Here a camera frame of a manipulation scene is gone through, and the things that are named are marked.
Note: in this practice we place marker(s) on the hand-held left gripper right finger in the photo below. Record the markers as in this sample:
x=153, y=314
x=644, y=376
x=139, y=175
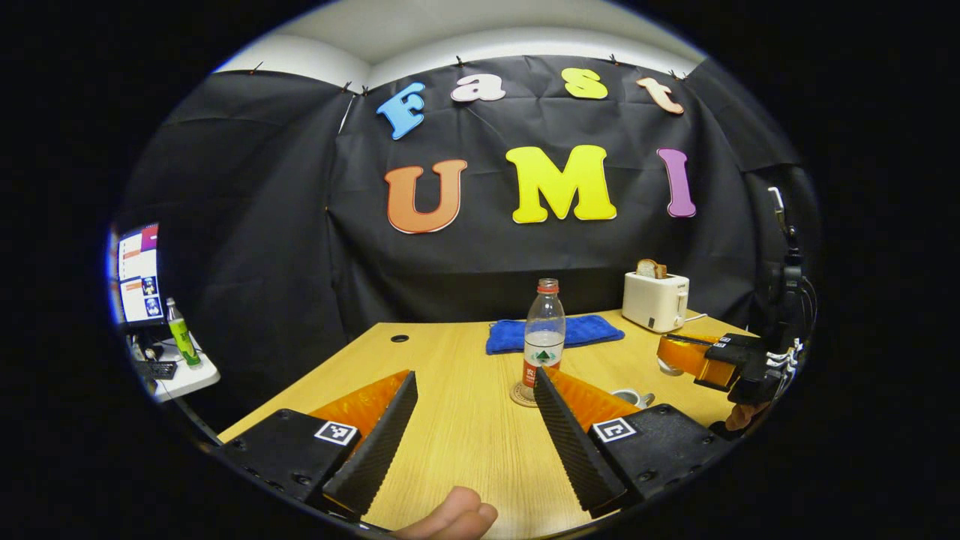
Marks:
x=574, y=442

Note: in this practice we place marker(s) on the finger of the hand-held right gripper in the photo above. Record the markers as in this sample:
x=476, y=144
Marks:
x=682, y=351
x=718, y=373

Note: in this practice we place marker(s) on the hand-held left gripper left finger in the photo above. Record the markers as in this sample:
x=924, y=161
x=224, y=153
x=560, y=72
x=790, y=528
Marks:
x=375, y=450

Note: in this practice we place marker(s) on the white teacup lid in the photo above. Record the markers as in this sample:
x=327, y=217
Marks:
x=667, y=367

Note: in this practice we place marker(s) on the round wooden coaster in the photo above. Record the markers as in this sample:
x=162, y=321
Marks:
x=521, y=396

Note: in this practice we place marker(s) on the white flower-painted teacup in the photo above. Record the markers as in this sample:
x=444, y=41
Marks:
x=628, y=396

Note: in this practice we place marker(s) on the clear plastic water bottle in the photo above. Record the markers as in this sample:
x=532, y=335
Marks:
x=544, y=330

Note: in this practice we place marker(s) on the green drink bottle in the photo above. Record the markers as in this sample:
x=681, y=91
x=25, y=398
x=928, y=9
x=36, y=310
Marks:
x=182, y=337

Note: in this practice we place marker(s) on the white toaster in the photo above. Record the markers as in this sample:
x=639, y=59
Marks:
x=654, y=300

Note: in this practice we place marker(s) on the toasted bread slice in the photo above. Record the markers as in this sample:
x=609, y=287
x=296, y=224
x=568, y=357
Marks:
x=651, y=268

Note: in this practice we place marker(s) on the blue folded towel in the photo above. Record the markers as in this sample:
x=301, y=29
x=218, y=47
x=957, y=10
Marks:
x=585, y=330

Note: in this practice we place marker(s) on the small white side table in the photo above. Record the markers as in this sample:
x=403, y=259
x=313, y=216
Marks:
x=195, y=379

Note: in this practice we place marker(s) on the black keyboard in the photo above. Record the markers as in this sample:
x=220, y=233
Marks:
x=156, y=369

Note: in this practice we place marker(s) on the black backdrop cloth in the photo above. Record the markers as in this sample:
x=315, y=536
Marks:
x=262, y=225

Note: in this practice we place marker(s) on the computer monitor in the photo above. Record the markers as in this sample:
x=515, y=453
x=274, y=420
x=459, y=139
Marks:
x=141, y=274

